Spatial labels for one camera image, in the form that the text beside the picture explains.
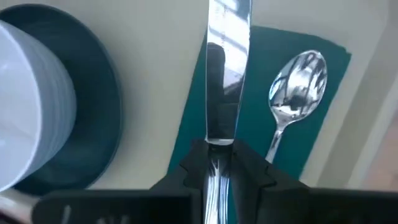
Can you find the white ribbed bowl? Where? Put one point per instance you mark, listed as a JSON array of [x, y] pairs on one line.
[[31, 109]]

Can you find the beige plastic tray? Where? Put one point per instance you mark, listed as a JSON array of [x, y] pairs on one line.
[[155, 77]]

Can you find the silver spoon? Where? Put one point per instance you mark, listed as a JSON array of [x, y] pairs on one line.
[[298, 87]]

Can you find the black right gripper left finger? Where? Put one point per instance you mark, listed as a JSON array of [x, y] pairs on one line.
[[124, 208]]

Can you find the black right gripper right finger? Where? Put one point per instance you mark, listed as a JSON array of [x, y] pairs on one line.
[[280, 205]]

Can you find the silver table knife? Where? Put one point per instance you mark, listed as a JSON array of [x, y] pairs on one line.
[[228, 62]]

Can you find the dark green cloth napkin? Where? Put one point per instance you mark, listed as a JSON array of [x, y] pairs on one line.
[[258, 109]]

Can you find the dark round plate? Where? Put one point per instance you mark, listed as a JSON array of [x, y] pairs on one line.
[[96, 109]]

